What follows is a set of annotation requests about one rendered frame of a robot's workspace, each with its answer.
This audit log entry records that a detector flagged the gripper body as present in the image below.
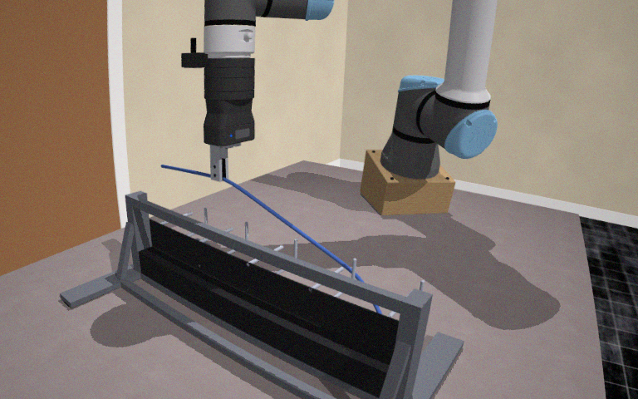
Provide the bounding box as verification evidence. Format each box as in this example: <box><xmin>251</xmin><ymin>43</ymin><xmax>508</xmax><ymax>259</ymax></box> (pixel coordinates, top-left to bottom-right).
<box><xmin>181</xmin><ymin>25</ymin><xmax>255</xmax><ymax>146</ymax></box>

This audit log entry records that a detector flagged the grey patch panel rack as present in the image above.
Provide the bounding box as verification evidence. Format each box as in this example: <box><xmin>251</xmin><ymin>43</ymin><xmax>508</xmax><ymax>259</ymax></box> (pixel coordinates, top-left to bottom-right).
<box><xmin>60</xmin><ymin>191</ymin><xmax>464</xmax><ymax>399</ymax></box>

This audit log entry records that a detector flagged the blue cable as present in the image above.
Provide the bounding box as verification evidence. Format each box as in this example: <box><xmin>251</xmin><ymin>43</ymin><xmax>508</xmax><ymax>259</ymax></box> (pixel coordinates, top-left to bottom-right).
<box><xmin>161</xmin><ymin>165</ymin><xmax>382</xmax><ymax>314</ymax></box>

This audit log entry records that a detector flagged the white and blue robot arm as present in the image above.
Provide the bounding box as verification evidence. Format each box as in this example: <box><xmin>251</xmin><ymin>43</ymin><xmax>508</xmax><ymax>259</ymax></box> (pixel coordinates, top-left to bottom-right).
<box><xmin>204</xmin><ymin>0</ymin><xmax>498</xmax><ymax>180</ymax></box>

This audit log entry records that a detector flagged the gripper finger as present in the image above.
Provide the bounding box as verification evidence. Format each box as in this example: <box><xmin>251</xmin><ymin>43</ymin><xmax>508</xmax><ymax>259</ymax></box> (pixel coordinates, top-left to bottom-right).
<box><xmin>210</xmin><ymin>145</ymin><xmax>233</xmax><ymax>182</ymax></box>
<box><xmin>222</xmin><ymin>143</ymin><xmax>241</xmax><ymax>179</ymax></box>

